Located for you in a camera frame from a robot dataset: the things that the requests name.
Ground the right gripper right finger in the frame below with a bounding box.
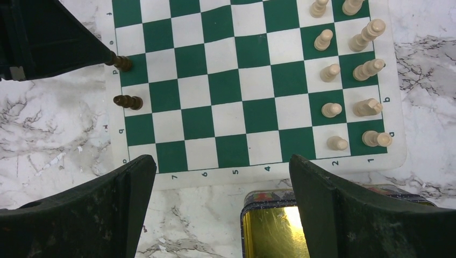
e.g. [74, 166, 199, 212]
[289, 155, 455, 257]

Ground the empty gold tin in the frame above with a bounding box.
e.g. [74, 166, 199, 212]
[240, 184, 448, 257]

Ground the dark chess piece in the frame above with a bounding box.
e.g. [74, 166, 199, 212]
[113, 95, 143, 110]
[105, 51, 133, 72]

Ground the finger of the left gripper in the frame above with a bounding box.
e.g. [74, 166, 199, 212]
[1, 1, 112, 81]

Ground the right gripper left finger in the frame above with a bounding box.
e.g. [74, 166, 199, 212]
[1, 155, 157, 257]

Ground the white chess pieces group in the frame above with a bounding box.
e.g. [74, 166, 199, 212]
[299, 1, 397, 158]

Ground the green white chess board mat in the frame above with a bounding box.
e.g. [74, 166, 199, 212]
[99, 1, 407, 190]

